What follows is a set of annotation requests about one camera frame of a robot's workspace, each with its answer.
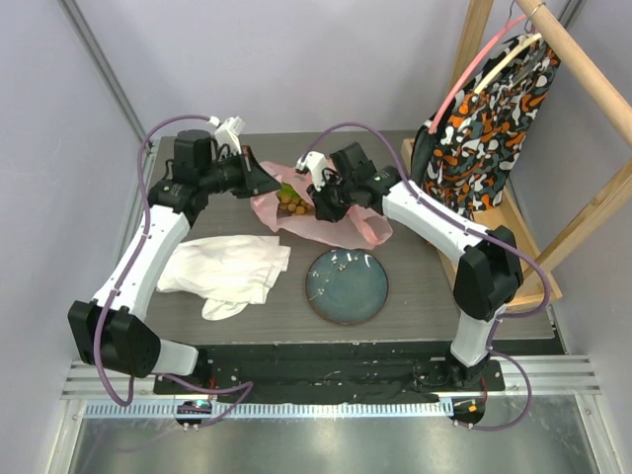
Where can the patterned orange black garment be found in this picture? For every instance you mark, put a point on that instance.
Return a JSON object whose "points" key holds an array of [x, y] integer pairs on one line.
{"points": [[465, 165]]}

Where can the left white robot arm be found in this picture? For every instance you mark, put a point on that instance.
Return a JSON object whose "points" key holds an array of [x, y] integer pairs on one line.
{"points": [[109, 329]]}

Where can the pink plastic bag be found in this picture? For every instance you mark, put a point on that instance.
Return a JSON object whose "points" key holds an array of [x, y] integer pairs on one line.
{"points": [[361, 228]]}

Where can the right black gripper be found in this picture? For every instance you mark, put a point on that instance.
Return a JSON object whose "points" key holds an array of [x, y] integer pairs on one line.
{"points": [[325, 203]]}

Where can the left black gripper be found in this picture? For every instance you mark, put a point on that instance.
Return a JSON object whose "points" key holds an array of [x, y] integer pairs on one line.
{"points": [[255, 181]]}

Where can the white cloth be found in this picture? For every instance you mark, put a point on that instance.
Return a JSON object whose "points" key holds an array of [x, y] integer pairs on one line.
{"points": [[228, 272]]}

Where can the aluminium rail frame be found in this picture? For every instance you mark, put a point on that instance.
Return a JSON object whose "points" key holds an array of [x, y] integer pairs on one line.
{"points": [[549, 418]]}

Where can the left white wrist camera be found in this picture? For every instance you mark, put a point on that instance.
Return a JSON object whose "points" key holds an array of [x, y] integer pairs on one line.
{"points": [[227, 133]]}

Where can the pink clothes hanger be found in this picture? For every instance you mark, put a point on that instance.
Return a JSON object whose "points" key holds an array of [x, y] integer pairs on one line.
{"points": [[465, 75]]}

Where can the blue ceramic plate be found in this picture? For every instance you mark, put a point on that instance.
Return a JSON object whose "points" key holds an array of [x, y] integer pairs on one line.
{"points": [[346, 287]]}

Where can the wooden clothes rack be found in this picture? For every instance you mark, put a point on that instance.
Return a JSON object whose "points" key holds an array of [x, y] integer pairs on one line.
{"points": [[573, 182]]}

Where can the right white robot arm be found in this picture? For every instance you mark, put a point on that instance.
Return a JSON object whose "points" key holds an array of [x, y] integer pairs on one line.
{"points": [[488, 273]]}

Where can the brown fake longan bunch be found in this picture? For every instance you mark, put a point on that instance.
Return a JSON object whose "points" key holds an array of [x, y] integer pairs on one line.
{"points": [[293, 205]]}

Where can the cream clothes hanger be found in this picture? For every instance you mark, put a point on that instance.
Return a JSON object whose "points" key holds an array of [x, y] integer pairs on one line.
{"points": [[504, 62]]}

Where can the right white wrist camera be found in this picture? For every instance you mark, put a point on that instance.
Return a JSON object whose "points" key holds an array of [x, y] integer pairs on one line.
{"points": [[313, 163]]}

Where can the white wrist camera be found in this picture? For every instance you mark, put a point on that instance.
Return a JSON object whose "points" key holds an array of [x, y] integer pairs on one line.
{"points": [[227, 133], [313, 163]]}

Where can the green fake starfruit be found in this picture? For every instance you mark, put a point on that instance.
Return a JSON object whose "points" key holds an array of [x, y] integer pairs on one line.
{"points": [[287, 191]]}

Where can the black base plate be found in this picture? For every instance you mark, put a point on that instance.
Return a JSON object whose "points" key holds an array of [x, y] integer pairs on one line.
{"points": [[341, 373]]}

